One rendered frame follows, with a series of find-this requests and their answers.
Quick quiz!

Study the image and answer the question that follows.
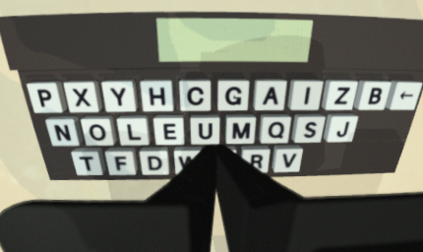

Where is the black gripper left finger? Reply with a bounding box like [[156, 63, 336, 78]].
[[0, 145, 216, 252]]

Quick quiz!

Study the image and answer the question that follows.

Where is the dark grey keyboard case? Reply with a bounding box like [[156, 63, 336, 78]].
[[0, 12, 423, 180]]

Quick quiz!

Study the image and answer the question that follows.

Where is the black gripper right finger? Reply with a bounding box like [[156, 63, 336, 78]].
[[215, 145, 423, 252]]

